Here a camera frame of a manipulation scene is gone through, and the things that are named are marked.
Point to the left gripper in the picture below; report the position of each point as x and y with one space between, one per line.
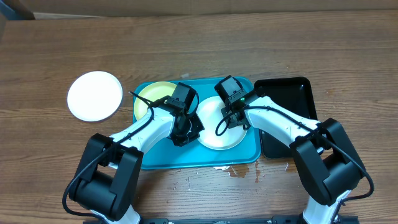
180 141

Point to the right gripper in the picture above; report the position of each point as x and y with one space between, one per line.
238 124

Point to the white plate front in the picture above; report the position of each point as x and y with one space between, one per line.
210 115

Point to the white plate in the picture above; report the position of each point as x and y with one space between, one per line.
210 115
94 96

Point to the light green plate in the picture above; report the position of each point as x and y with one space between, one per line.
151 92

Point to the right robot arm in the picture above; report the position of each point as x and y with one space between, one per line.
327 162

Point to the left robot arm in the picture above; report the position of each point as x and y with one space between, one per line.
106 178

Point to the teal plastic tray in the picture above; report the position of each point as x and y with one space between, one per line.
164 155

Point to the black rectangular water tray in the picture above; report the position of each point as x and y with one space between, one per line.
293 94

